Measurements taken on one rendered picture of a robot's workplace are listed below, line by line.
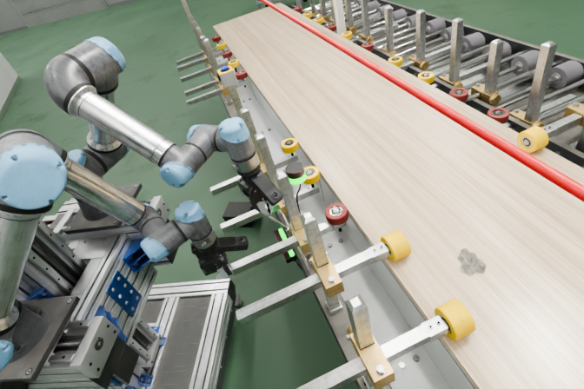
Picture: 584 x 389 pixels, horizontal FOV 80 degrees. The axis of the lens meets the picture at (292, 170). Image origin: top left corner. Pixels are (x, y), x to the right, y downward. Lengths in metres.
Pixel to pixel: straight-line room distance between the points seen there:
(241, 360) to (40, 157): 1.55
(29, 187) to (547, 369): 1.13
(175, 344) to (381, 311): 1.10
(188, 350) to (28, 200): 1.32
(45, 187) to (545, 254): 1.22
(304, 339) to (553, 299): 1.26
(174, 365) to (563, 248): 1.65
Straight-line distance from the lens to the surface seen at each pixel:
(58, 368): 1.24
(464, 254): 1.14
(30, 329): 1.23
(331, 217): 1.23
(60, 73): 1.09
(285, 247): 1.25
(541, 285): 1.13
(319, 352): 1.99
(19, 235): 0.91
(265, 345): 2.07
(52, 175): 0.84
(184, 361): 1.97
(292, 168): 1.11
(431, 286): 1.07
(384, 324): 1.33
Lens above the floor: 1.82
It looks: 39 degrees down
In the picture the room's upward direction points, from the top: 17 degrees counter-clockwise
